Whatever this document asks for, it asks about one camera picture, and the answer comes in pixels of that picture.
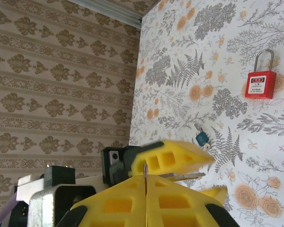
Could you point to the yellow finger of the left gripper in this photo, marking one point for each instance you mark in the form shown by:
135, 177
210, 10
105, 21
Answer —
217, 192
198, 160

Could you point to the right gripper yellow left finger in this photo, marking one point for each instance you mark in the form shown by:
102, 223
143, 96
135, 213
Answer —
137, 189

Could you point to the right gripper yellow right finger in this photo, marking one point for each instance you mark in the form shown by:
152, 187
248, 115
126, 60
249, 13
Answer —
196, 198

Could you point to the silver padlock key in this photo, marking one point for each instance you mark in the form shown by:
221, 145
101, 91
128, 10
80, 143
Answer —
194, 176

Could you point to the red safety padlock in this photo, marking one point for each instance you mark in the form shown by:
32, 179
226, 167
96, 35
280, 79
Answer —
271, 85

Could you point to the blue-headed key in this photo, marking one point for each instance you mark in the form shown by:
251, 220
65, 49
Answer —
201, 138

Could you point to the aluminium corner post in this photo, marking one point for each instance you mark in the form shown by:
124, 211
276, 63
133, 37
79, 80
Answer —
123, 15

